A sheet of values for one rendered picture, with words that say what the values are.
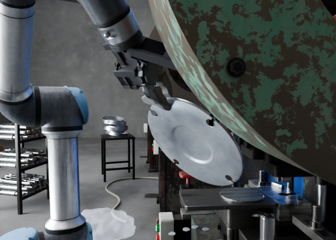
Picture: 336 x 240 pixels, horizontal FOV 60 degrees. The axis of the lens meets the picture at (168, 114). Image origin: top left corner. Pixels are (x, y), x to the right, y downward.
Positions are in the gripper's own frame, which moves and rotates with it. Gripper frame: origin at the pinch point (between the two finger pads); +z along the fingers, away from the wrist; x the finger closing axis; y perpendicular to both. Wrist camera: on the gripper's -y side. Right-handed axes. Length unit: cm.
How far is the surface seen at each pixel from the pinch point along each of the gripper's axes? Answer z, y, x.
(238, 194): 32.7, -10.2, 4.2
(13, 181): 115, 228, -4
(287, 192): 40.6, -21.5, -3.0
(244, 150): 25.9, -11.0, -6.3
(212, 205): 25.5, -7.2, 12.2
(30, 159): 106, 213, -25
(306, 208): 37.1, -27.4, 2.3
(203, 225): 45.6, 2.6, 11.1
